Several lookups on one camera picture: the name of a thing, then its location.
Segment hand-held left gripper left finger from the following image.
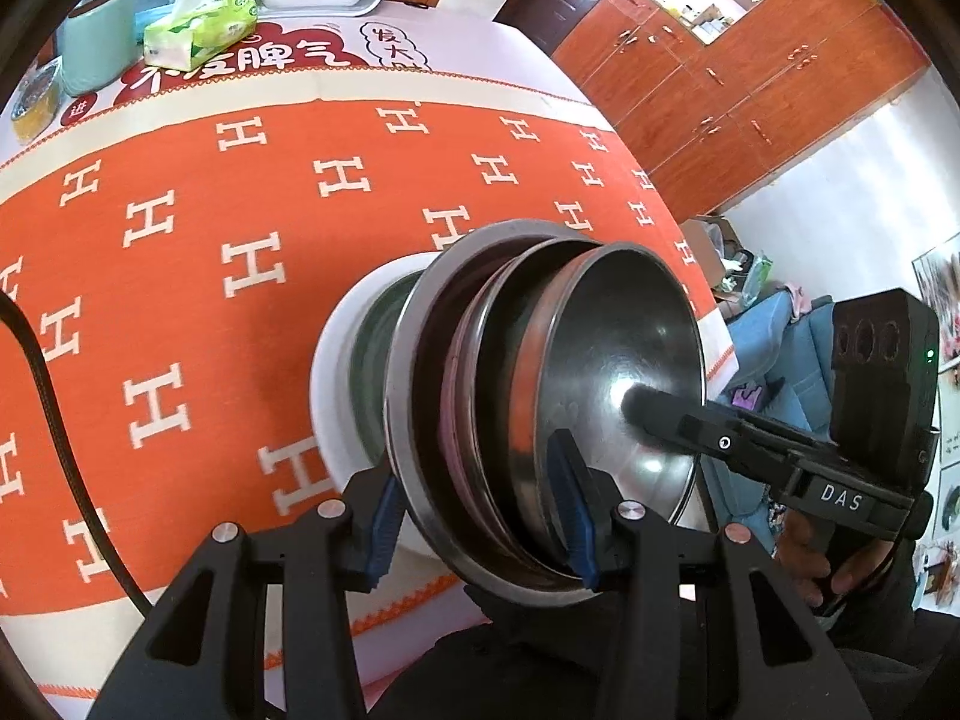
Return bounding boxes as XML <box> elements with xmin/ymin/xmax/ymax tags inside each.
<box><xmin>86</xmin><ymin>469</ymin><xmax>402</xmax><ymax>720</ymax></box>

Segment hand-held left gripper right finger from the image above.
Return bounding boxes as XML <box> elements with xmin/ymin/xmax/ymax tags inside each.
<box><xmin>546</xmin><ymin>427</ymin><xmax>852</xmax><ymax>720</ymax></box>

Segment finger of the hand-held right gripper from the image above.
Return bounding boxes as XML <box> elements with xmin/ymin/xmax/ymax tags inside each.
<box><xmin>621</xmin><ymin>381</ymin><xmax>830</xmax><ymax>492</ymax></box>

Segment pink-sided steel bowl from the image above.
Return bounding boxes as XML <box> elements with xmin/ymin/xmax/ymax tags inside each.
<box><xmin>442</xmin><ymin>238</ymin><xmax>601</xmax><ymax>586</ymax></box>

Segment small steel bowl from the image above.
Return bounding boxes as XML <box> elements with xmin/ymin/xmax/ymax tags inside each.
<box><xmin>510</xmin><ymin>241</ymin><xmax>707</xmax><ymax>548</ymax></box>

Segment green plate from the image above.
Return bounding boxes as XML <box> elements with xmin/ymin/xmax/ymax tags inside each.
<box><xmin>345</xmin><ymin>270</ymin><xmax>428</xmax><ymax>466</ymax></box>

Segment white plate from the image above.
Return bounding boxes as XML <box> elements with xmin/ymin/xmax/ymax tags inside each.
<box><xmin>309</xmin><ymin>251</ymin><xmax>443</xmax><ymax>563</ymax></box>

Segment large steel bowl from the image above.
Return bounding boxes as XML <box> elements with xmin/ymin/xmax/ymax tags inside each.
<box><xmin>382</xmin><ymin>219</ymin><xmax>623</xmax><ymax>608</ymax></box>

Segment person's right forearm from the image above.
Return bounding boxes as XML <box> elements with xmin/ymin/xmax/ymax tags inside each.
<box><xmin>817</xmin><ymin>540</ymin><xmax>960</xmax><ymax>720</ymax></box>

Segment person's right hand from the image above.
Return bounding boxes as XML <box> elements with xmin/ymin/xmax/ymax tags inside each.
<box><xmin>772</xmin><ymin>510</ymin><xmax>901</xmax><ymax>616</ymax></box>

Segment blue sofa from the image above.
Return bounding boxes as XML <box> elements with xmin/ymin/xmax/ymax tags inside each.
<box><xmin>705</xmin><ymin>289</ymin><xmax>841</xmax><ymax>541</ymax></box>

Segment person's dark clothing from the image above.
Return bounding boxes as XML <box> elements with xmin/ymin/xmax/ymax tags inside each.
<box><xmin>360</xmin><ymin>585</ymin><xmax>826</xmax><ymax>720</ymax></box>

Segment green packet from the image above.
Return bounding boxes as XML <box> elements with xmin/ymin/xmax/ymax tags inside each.
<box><xmin>739</xmin><ymin>251</ymin><xmax>777</xmax><ymax>301</ymax></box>

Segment cardboard box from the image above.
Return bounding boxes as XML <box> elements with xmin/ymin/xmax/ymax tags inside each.
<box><xmin>679</xmin><ymin>214</ymin><xmax>751</xmax><ymax>301</ymax></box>

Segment orange patterned blanket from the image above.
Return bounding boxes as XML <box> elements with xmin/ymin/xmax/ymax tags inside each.
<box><xmin>0</xmin><ymin>64</ymin><xmax>740</xmax><ymax>698</ymax></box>

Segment green tissue pack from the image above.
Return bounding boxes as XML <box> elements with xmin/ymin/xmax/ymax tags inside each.
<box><xmin>142</xmin><ymin>0</ymin><xmax>260</xmax><ymax>70</ymax></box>

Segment glass jar yellow contents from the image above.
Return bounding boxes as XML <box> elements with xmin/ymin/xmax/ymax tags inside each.
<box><xmin>11</xmin><ymin>60</ymin><xmax>65</xmax><ymax>143</ymax></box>

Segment teal canister brown lid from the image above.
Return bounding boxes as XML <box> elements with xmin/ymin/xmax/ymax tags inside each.
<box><xmin>58</xmin><ymin>0</ymin><xmax>140</xmax><ymax>97</ymax></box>

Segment wall poster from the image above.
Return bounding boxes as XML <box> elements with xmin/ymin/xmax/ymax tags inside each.
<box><xmin>911</xmin><ymin>236</ymin><xmax>960</xmax><ymax>391</ymax></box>

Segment wooden wall cabinet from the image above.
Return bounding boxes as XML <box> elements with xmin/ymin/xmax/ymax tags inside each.
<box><xmin>551</xmin><ymin>0</ymin><xmax>931</xmax><ymax>218</ymax></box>

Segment black cable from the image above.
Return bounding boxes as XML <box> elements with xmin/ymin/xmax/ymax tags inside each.
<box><xmin>0</xmin><ymin>289</ymin><xmax>155</xmax><ymax>616</ymax></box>

